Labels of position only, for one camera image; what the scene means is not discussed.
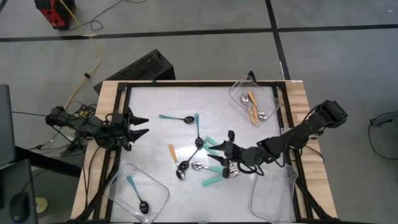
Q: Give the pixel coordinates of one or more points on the grey laptop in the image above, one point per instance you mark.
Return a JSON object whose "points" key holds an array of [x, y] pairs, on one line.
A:
{"points": [[6, 124]]}

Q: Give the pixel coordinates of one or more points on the black side desk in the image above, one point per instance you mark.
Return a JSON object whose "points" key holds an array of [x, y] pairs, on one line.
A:
{"points": [[46, 161]]}

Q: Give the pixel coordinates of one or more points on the black table frame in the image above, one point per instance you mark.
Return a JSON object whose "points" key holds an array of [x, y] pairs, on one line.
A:
{"points": [[199, 84]]}

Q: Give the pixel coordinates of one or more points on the black computer mouse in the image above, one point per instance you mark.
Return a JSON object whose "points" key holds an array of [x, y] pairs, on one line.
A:
{"points": [[18, 207]]}

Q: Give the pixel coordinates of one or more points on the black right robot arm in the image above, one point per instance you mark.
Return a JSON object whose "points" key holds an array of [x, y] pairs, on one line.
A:
{"points": [[311, 127]]}

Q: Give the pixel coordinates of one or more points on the black floor stand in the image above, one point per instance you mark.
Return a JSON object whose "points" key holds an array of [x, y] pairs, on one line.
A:
{"points": [[74, 146]]}

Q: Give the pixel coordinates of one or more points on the black floor device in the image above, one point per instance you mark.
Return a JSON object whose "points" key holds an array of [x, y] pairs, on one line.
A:
{"points": [[385, 118]]}

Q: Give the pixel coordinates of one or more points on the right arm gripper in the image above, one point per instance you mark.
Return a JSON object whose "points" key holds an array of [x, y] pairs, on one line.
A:
{"points": [[241, 155]]}

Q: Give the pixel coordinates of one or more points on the black perforated computer tower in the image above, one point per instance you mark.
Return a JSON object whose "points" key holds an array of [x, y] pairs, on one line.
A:
{"points": [[140, 68]]}

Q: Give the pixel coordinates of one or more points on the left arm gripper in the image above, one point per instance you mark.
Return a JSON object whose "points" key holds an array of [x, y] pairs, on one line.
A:
{"points": [[119, 130]]}

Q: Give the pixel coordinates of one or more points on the clear plastic container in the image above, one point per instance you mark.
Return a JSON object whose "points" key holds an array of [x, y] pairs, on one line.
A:
{"points": [[267, 93], [273, 199], [155, 193]]}

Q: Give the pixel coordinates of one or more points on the red and black box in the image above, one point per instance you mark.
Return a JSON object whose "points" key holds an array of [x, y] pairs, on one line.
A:
{"points": [[53, 15]]}

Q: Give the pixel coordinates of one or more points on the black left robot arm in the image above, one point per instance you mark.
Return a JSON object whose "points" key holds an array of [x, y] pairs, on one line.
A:
{"points": [[81, 126]]}

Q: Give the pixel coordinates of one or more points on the yellow tape roll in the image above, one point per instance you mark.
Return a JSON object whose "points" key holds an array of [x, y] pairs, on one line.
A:
{"points": [[42, 205]]}

